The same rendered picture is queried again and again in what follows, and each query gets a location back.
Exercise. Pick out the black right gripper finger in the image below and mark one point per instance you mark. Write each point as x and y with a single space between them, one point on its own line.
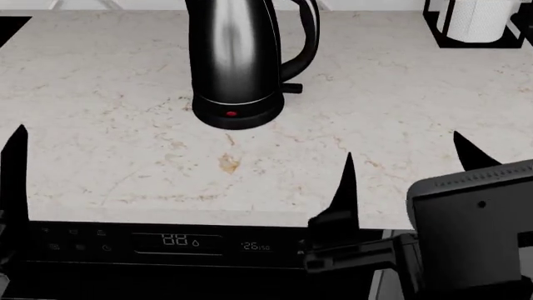
472 156
343 215

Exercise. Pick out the black kettle power base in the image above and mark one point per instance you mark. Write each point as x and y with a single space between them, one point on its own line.
250 117

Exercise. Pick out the white paper towel roll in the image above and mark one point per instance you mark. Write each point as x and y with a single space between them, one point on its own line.
479 22

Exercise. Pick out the black steel electric kettle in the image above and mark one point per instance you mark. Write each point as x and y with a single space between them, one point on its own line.
233 53

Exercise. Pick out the black paper towel holder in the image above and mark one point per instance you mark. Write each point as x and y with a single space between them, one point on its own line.
479 45

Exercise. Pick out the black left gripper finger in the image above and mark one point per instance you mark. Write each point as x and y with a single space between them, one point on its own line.
14 175

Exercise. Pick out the black dishwasher control panel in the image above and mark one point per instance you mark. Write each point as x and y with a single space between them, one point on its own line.
175 275

